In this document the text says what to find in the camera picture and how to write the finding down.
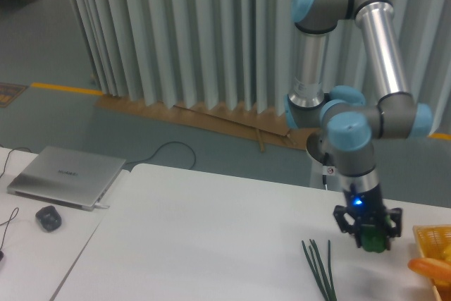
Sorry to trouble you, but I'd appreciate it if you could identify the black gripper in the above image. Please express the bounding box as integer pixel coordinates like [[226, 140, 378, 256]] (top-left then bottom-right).
[[333, 184, 402, 250]]

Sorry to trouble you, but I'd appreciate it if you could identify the green bell pepper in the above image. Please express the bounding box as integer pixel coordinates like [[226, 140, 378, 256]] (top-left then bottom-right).
[[360, 225, 386, 253]]

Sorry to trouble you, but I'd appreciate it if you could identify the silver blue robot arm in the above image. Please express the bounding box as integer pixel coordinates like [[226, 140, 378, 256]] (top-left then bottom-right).
[[284, 0, 433, 253]]

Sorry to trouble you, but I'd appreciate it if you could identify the orange wicker basket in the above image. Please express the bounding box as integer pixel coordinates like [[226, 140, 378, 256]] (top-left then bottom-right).
[[413, 225, 450, 300]]

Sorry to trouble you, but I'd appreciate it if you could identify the yellow fruit in basket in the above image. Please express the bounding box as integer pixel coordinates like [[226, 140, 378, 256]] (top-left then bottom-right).
[[439, 244, 451, 262]]

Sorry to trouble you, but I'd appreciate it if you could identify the orange carrot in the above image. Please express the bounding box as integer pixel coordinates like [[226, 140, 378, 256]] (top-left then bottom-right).
[[408, 258, 450, 282]]

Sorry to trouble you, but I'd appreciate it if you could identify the green chive bunch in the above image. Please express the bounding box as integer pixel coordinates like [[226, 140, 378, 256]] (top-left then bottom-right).
[[301, 239, 337, 301]]

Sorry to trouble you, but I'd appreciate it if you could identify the flat brown cardboard sheet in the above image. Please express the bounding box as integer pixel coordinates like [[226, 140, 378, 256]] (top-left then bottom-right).
[[96, 95, 316, 152]]

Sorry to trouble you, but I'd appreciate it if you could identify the pale green pleated curtain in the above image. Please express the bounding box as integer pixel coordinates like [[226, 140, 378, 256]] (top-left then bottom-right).
[[70, 0, 450, 133]]

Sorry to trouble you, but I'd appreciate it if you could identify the silver Huawei laptop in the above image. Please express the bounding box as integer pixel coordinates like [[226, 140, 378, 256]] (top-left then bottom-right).
[[7, 146, 125, 211]]

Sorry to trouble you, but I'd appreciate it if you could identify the black computer mouse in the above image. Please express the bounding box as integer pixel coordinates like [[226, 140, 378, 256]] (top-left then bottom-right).
[[35, 205, 62, 233]]

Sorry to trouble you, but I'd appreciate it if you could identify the brown floor sign mat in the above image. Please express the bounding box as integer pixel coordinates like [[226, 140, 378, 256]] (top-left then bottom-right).
[[0, 82, 28, 108]]

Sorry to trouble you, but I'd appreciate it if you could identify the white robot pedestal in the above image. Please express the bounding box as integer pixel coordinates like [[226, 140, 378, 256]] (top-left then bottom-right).
[[306, 131, 341, 192]]

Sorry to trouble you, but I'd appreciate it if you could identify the black laptop power cable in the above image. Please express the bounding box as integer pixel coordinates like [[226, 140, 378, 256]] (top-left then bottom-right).
[[125, 141, 197, 170]]

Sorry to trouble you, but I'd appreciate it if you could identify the thin black cable left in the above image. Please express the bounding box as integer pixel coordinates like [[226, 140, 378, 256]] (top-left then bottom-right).
[[0, 147, 32, 263]]

